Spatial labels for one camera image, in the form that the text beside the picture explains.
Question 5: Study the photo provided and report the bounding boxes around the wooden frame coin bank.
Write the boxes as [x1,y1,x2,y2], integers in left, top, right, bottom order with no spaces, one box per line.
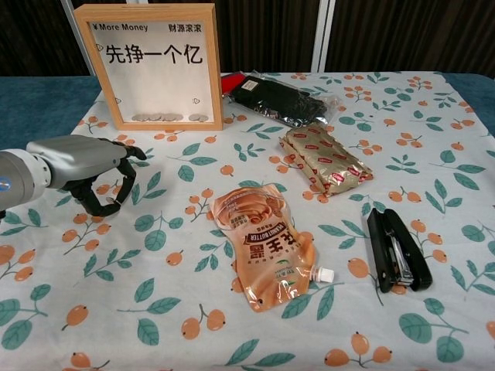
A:
[73,3,225,132]

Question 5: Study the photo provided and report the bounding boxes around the floral white tablecloth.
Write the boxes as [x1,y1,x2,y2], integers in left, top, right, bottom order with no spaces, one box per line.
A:
[0,71,495,371]

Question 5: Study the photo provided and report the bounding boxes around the gold foil snack packet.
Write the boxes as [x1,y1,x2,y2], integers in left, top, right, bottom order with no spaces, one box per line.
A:
[277,124,375,198]

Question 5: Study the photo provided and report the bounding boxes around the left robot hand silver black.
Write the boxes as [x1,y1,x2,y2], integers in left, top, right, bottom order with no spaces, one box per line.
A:
[26,134,149,218]

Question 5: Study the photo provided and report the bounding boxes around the black gloves in plastic bag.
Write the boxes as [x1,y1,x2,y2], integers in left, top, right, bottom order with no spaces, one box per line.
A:
[226,69,341,128]

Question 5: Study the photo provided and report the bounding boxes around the orange peanut butter pouch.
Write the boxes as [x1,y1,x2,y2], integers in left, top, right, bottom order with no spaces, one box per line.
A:
[208,184,336,315]

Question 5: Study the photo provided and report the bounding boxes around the red and black pouch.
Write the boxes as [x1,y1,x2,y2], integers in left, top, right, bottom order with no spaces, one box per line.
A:
[220,72,248,96]

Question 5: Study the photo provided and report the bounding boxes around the white partition post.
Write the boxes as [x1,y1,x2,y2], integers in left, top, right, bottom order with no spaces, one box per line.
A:
[315,0,336,73]

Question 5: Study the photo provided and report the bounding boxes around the black stapler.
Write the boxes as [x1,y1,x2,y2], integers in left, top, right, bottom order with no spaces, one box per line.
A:
[366,207,434,294]

